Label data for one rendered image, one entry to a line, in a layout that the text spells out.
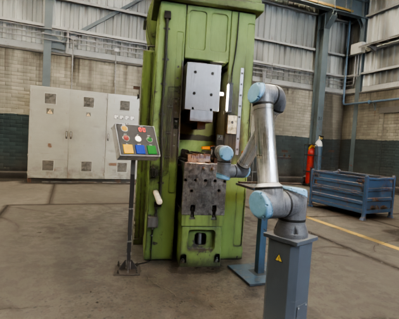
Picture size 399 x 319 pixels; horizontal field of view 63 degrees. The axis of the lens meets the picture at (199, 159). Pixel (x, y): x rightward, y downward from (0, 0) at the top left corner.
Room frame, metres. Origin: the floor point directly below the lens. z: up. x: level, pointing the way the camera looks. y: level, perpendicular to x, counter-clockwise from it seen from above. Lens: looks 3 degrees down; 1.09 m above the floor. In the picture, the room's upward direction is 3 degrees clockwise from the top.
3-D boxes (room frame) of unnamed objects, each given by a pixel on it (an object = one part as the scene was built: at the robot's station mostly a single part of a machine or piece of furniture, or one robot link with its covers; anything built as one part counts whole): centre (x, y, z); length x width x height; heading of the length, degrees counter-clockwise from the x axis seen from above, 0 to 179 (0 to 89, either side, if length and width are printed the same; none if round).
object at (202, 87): (3.05, 0.01, 1.56); 0.42 x 0.39 x 0.40; 11
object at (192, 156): (3.04, 0.05, 0.96); 0.42 x 0.20 x 0.09; 11
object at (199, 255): (3.06, -0.01, 0.23); 0.55 x 0.37 x 0.47; 11
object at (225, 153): (2.13, -0.16, 1.03); 0.12 x 0.09 x 0.10; 11
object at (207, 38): (3.20, 0.03, 2.06); 0.44 x 0.41 x 0.47; 11
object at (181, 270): (2.79, 0.00, 0.01); 0.58 x 0.39 x 0.01; 101
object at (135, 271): (2.65, 0.54, 0.05); 0.22 x 0.22 x 0.09; 11
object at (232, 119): (3.03, -0.28, 1.27); 0.09 x 0.02 x 0.17; 101
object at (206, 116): (3.04, 0.05, 1.32); 0.42 x 0.20 x 0.10; 11
